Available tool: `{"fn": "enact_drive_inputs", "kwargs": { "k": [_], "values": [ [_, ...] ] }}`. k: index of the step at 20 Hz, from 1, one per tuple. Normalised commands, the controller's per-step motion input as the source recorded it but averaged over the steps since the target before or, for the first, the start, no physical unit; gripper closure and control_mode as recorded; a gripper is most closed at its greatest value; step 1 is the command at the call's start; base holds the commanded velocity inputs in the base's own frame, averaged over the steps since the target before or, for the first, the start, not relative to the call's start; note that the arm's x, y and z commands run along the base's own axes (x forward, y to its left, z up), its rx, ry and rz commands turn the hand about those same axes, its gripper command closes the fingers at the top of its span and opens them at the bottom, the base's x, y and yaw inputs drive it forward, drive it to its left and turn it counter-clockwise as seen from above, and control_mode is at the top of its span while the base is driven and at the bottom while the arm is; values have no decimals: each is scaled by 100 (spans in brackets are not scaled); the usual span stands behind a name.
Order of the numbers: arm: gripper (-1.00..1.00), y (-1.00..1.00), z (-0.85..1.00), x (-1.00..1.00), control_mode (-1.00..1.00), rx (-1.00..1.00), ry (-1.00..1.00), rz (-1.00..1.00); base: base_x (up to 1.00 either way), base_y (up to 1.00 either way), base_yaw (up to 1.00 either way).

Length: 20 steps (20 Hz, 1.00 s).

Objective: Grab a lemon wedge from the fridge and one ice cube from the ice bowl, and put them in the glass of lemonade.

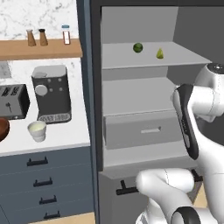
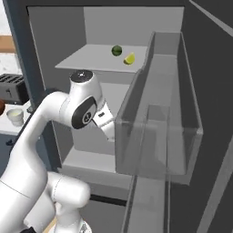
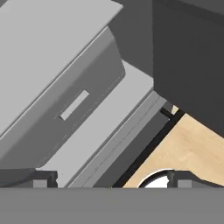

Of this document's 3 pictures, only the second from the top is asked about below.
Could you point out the dark green round fruit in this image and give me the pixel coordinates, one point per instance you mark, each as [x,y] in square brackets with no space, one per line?
[116,50]

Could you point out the grey fridge drawer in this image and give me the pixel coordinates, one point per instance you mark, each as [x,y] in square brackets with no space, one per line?
[91,141]

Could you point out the grey fridge shelf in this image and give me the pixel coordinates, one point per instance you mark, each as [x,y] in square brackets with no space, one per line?
[91,59]

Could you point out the dark blue base cupboard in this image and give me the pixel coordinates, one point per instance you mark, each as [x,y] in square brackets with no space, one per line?
[7,148]

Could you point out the yellow lemon wedge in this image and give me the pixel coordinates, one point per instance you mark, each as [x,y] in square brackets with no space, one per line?
[129,58]

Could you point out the brown round object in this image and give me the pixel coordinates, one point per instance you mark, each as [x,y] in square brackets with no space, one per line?
[1,107]

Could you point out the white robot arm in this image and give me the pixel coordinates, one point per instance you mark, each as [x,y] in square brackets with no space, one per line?
[33,170]

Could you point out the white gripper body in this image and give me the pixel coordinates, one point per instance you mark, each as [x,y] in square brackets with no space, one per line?
[108,129]

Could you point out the dark grey fridge door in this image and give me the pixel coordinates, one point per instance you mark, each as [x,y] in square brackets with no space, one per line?
[209,100]

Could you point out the glass of lemonade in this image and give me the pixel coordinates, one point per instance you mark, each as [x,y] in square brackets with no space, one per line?
[15,116]

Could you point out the clear tall door bin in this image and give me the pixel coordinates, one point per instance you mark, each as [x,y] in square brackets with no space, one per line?
[151,200]

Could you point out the wooden wall shelf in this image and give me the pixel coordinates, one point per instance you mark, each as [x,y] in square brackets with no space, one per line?
[6,44]

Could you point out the dark grey fridge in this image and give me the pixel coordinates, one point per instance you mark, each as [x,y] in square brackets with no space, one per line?
[57,36]

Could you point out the clear grey door bin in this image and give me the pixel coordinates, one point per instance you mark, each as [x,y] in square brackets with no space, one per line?
[157,121]

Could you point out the black toaster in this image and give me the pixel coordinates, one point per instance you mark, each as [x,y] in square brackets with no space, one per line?
[12,88]

